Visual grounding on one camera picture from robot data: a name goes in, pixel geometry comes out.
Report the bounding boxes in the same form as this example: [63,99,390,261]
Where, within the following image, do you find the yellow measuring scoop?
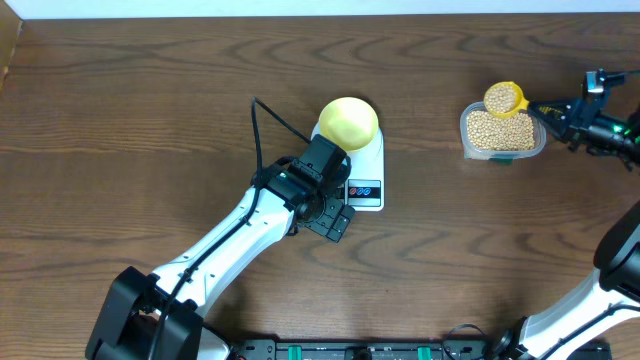
[482,81,566,120]

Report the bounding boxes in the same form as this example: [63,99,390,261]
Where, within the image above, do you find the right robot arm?
[488,99,639,359]

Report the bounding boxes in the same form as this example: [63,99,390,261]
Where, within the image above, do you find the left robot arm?
[85,135,355,359]

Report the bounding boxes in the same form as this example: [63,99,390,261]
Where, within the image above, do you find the white digital kitchen scale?
[338,122,385,212]

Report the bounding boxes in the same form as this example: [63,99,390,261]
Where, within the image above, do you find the soybeans in scoop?
[484,84,518,114]

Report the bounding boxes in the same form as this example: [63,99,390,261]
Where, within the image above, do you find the yellow bowl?
[318,97,379,152]

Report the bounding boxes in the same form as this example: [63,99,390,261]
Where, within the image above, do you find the soybeans pile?
[467,111,535,151]

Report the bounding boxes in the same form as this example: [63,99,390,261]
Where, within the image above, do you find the clear plastic container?
[460,102,546,161]

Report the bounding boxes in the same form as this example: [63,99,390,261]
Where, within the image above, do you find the black mounting rail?
[229,339,488,360]

